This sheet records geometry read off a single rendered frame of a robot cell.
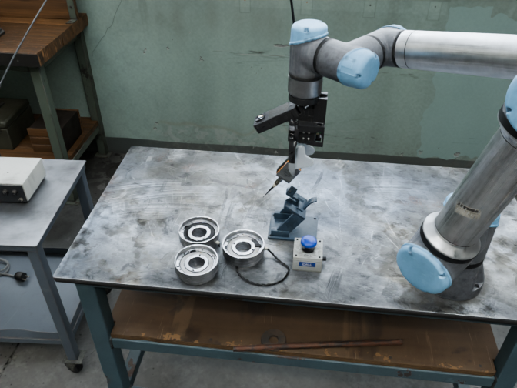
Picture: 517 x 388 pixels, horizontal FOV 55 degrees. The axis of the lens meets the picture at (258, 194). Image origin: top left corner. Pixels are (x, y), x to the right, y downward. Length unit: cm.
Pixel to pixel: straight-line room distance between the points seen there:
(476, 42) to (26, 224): 133
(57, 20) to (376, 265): 209
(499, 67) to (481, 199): 23
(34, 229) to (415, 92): 200
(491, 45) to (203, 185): 88
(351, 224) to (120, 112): 198
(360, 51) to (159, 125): 216
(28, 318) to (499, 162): 168
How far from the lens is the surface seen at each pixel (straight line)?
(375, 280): 124
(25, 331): 198
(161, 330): 145
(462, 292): 124
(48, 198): 177
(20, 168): 181
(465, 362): 148
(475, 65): 100
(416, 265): 104
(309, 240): 120
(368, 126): 288
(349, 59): 99
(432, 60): 103
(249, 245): 126
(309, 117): 113
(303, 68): 106
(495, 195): 91
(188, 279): 118
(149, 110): 300
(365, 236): 135
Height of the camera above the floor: 169
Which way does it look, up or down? 37 degrees down
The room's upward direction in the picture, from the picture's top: straight up
